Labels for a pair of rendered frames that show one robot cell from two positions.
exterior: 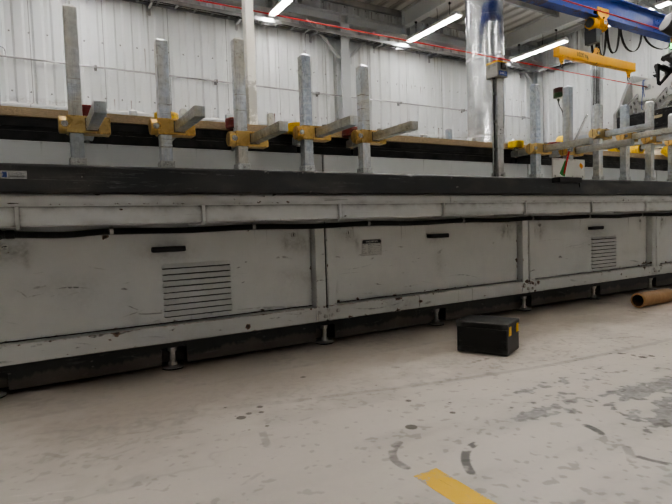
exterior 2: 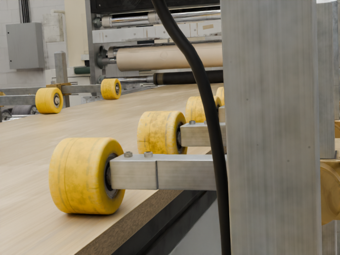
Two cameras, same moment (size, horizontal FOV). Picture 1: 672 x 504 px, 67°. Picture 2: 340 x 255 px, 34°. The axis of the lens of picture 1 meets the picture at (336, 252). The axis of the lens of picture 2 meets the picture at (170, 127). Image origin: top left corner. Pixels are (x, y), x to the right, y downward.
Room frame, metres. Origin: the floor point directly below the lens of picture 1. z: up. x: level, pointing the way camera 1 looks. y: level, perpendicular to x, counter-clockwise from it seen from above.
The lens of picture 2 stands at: (2.47, -1.01, 1.06)
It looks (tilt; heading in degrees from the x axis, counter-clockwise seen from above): 7 degrees down; 318
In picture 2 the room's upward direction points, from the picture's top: 3 degrees counter-clockwise
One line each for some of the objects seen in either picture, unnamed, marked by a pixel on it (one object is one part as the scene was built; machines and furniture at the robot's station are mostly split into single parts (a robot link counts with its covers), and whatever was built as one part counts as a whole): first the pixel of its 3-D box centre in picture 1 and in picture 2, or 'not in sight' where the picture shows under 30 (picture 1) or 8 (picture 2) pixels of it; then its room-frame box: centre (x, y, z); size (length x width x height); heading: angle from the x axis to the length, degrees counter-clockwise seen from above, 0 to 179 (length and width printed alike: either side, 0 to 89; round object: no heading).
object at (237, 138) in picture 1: (247, 139); not in sight; (1.75, 0.29, 0.81); 0.14 x 0.06 x 0.05; 120
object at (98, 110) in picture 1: (92, 124); not in sight; (1.47, 0.69, 0.82); 0.43 x 0.03 x 0.04; 30
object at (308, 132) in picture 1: (311, 133); not in sight; (1.88, 0.07, 0.84); 0.14 x 0.06 x 0.05; 120
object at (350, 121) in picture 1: (322, 132); not in sight; (1.85, 0.04, 0.84); 0.43 x 0.03 x 0.04; 30
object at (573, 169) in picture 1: (568, 168); not in sight; (2.58, -1.19, 0.75); 0.26 x 0.01 x 0.10; 120
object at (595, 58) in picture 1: (596, 59); not in sight; (7.06, -3.65, 2.65); 1.71 x 0.09 x 0.32; 120
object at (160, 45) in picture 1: (164, 117); not in sight; (1.62, 0.53, 0.86); 0.04 x 0.04 x 0.48; 30
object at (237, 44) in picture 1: (239, 110); not in sight; (1.74, 0.31, 0.90); 0.04 x 0.04 x 0.48; 30
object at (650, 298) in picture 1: (652, 297); not in sight; (2.83, -1.77, 0.04); 0.30 x 0.08 x 0.08; 120
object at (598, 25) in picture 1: (596, 37); not in sight; (7.06, -3.65, 2.95); 0.34 x 0.26 x 0.49; 120
